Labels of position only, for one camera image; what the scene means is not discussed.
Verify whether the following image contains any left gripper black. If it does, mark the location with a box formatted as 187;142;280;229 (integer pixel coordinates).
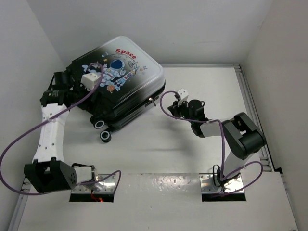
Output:
70;79;102;115

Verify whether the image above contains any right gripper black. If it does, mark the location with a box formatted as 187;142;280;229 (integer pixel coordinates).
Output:
168;98;195;124

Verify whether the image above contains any grey lined suitcase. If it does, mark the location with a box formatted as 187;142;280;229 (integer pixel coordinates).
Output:
65;36;166;143

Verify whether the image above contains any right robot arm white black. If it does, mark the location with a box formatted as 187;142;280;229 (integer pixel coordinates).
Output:
167;100;267;187

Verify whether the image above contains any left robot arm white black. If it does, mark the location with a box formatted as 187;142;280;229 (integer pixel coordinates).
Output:
24;71;95;193

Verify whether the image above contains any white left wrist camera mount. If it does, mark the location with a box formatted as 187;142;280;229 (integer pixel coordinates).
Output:
80;73;101;91

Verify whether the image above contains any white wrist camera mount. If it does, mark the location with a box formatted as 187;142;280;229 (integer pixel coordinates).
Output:
80;73;101;91
175;88;189;106

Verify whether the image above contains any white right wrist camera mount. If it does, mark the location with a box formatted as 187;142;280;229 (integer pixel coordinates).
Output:
175;88;189;106

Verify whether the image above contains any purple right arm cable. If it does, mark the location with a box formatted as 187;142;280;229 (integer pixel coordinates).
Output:
160;90;264;196

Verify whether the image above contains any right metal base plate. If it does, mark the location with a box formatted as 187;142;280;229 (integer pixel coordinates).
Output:
199;174;244;194

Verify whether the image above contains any metal base plate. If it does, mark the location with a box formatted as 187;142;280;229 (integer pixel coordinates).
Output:
71;174;116;194
199;174;244;194

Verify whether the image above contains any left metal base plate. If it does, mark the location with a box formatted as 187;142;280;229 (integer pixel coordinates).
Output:
71;174;116;194

